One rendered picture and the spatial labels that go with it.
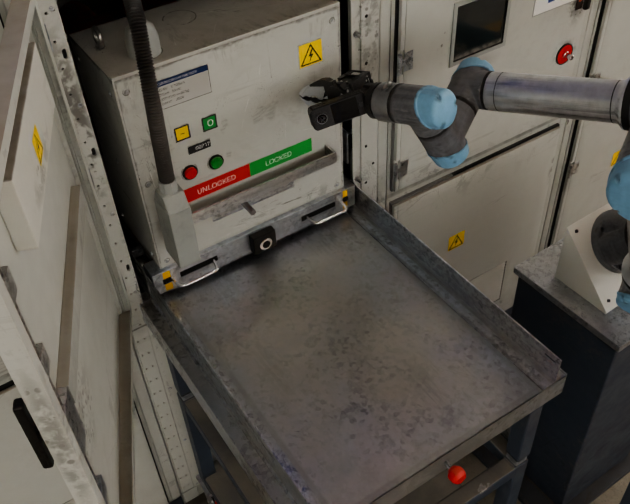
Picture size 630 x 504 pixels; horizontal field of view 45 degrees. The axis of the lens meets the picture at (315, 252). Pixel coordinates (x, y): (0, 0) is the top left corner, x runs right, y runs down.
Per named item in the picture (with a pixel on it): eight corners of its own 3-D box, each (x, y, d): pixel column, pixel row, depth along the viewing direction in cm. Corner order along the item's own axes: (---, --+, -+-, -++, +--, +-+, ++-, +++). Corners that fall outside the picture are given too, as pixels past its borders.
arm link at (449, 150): (484, 128, 150) (464, 92, 142) (462, 174, 147) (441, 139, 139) (450, 126, 155) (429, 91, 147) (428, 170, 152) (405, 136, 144)
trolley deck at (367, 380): (562, 392, 153) (567, 373, 149) (305, 562, 129) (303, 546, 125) (365, 217, 195) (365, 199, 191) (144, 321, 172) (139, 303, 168)
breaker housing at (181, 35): (344, 190, 185) (340, 1, 152) (160, 274, 166) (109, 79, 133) (243, 102, 216) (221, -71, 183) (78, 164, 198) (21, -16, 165)
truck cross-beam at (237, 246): (355, 204, 188) (355, 185, 184) (157, 296, 167) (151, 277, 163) (343, 194, 191) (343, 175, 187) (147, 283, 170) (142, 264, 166)
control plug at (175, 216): (202, 260, 155) (188, 193, 143) (181, 270, 153) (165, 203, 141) (185, 240, 160) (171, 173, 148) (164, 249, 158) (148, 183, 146)
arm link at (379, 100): (390, 130, 143) (382, 90, 139) (372, 127, 146) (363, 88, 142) (414, 113, 147) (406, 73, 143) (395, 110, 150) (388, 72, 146)
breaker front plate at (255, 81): (345, 193, 184) (341, 7, 151) (164, 276, 165) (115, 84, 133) (342, 191, 185) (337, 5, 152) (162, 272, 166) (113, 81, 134)
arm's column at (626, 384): (552, 392, 248) (600, 224, 198) (627, 457, 230) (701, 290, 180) (485, 439, 236) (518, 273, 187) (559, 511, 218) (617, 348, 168)
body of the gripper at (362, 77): (355, 102, 159) (400, 108, 151) (328, 120, 154) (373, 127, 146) (347, 67, 155) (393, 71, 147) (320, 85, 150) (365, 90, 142)
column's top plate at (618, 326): (599, 221, 199) (601, 215, 198) (707, 290, 180) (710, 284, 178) (512, 272, 187) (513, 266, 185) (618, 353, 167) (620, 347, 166)
